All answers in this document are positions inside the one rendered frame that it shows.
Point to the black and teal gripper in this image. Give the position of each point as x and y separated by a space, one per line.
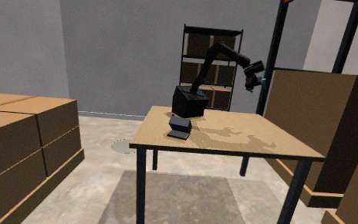
259 83

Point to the grey sloped panel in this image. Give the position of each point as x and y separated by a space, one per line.
181 127

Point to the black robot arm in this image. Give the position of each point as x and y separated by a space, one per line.
237 57

